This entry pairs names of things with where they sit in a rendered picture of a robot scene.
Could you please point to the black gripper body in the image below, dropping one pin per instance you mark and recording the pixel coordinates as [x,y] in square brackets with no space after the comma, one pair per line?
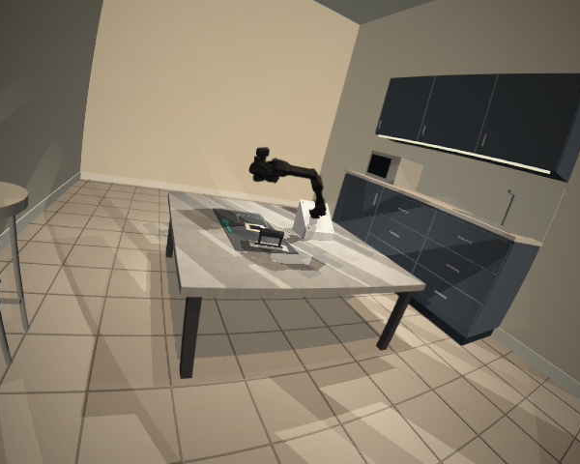
[262,153]

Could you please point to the cream tile with dark square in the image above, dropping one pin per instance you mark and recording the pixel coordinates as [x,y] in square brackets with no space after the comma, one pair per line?
[253,227]

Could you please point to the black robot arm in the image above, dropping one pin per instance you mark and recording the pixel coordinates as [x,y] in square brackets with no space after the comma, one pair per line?
[281,168]

